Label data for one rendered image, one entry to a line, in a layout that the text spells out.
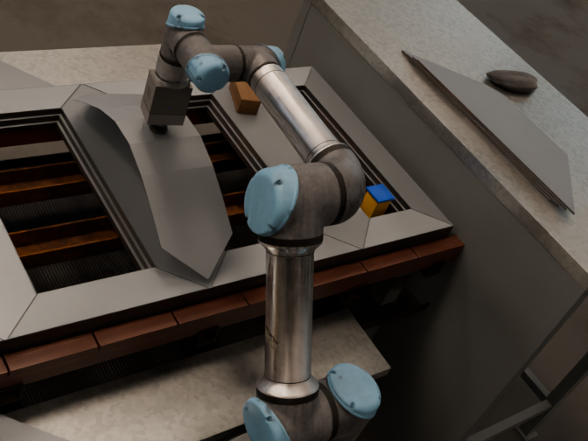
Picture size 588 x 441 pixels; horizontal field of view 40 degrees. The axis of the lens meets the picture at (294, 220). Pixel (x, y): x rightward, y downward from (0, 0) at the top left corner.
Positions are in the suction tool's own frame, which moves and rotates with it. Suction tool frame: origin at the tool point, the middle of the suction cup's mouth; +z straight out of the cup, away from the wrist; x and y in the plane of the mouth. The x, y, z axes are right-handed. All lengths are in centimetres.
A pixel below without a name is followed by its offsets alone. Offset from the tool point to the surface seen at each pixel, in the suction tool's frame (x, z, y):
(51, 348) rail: 43, 20, 28
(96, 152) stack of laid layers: -11.1, 15.7, 9.4
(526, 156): 12, -5, -100
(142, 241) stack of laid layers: 19.1, 15.8, 4.9
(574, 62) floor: -212, 101, -366
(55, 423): 51, 35, 26
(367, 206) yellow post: 7, 19, -61
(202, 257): 28.5, 11.5, -5.7
